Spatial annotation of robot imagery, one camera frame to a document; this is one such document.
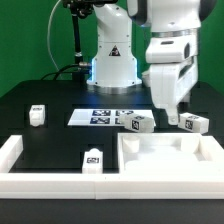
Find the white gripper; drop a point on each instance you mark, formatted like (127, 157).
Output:
(173, 71)

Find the white square tabletop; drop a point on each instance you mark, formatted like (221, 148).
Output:
(167, 153)

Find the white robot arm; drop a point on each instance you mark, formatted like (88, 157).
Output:
(114, 68)

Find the white U-shaped fence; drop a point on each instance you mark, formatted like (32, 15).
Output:
(203, 185)

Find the white marker sheet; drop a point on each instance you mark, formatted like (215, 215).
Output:
(102, 117)

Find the black camera stand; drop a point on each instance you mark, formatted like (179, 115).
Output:
(81, 9)

